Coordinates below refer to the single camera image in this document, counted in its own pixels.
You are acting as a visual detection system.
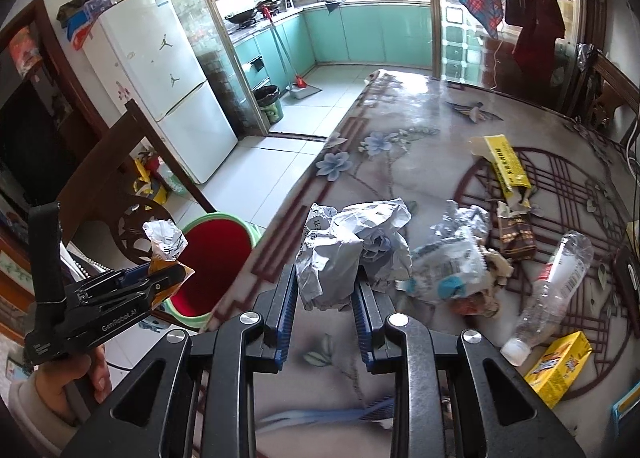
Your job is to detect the white paper ball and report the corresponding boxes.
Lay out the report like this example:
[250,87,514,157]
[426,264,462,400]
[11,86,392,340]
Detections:
[294,198,412,311]

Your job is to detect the black wok on stove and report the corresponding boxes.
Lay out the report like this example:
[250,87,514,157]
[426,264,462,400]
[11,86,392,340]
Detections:
[224,7,257,25]

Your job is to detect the small paper ball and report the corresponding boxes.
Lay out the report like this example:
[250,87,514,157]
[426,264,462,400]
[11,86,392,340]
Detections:
[142,220,188,262]

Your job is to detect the orange chip bag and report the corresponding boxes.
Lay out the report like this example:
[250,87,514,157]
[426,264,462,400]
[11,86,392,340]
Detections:
[149,262,195,310]

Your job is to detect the wooden chair far side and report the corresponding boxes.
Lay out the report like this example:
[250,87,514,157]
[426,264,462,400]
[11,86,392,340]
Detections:
[568,44,639,131]

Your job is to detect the red bucket green rim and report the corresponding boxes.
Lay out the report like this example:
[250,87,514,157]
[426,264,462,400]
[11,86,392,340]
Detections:
[164,212,264,329]

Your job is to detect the yellow torn paper box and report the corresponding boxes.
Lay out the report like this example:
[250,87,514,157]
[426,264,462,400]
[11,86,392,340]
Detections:
[469,134,533,213]

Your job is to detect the yellow snack box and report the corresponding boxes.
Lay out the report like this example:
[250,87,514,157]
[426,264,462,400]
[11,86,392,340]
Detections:
[525,330,592,409]

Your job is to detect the red hanging garment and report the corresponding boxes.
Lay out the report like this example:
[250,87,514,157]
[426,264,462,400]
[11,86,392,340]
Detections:
[513,0,565,86]

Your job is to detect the floral table cover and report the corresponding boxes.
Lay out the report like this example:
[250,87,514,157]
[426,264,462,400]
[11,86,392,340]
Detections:
[210,70,639,457]

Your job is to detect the white blue plastic bag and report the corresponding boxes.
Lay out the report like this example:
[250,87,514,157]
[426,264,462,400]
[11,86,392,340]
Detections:
[395,200,489,304]

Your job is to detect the teal kitchen cabinets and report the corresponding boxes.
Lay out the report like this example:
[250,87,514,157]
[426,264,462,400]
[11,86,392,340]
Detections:
[230,2,433,91]

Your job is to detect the black phone on table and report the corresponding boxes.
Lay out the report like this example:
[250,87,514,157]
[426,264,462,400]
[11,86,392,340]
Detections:
[612,246,638,309]

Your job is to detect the clear plastic water bottle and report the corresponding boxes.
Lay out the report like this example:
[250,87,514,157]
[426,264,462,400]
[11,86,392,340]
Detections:
[501,231,593,367]

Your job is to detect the red broom with dustpan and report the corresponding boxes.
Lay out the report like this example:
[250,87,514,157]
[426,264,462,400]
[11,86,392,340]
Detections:
[260,5,324,101]

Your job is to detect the dark wooden chair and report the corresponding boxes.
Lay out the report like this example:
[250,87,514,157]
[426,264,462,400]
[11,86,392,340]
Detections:
[58,100,215,264]

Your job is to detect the brown foil wrapper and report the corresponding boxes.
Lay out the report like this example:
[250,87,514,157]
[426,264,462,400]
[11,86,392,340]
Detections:
[497,201,537,261]

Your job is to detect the white refrigerator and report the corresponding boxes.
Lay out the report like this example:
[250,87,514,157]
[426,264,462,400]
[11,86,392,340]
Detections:
[82,0,238,184]

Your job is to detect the person left hand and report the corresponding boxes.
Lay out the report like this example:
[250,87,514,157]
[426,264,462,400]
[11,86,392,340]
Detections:
[35,345,112,423]

